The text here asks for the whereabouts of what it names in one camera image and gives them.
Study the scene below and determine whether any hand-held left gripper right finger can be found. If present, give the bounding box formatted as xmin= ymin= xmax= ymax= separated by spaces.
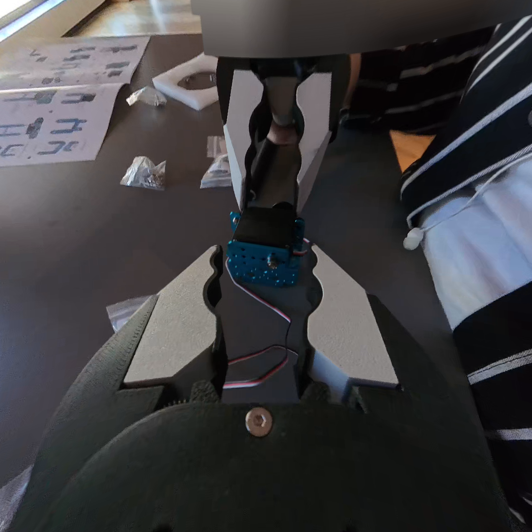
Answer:
xmin=297 ymin=244 xmax=400 ymax=400

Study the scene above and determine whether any white earphone with cord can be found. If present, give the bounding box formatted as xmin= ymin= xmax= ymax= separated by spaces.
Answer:
xmin=402 ymin=145 xmax=532 ymax=251

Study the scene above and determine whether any white foam insert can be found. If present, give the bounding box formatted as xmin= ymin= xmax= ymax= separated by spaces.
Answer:
xmin=152 ymin=52 xmax=219 ymax=110

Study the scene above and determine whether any black white-striped jacket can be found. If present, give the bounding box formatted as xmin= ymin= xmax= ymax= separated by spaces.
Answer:
xmin=341 ymin=12 xmax=532 ymax=532

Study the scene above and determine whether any printed instruction sheet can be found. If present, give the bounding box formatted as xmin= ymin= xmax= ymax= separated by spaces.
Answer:
xmin=0 ymin=83 xmax=130 ymax=168
xmin=0 ymin=35 xmax=151 ymax=90

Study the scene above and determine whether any dark grey desk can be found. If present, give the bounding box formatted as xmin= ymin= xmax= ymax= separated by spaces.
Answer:
xmin=0 ymin=33 xmax=470 ymax=499

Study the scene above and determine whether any white shirt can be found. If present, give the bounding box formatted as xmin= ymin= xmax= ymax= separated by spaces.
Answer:
xmin=409 ymin=158 xmax=532 ymax=329

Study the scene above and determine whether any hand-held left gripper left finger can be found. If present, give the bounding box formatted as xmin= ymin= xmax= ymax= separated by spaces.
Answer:
xmin=123 ymin=244 xmax=225 ymax=391

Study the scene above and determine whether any black servo with blue bracket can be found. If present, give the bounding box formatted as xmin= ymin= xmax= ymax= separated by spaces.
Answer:
xmin=226 ymin=201 xmax=306 ymax=287

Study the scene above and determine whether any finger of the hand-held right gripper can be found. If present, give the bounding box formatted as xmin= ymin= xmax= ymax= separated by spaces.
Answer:
xmin=223 ymin=69 xmax=267 ymax=209
xmin=294 ymin=72 xmax=334 ymax=208

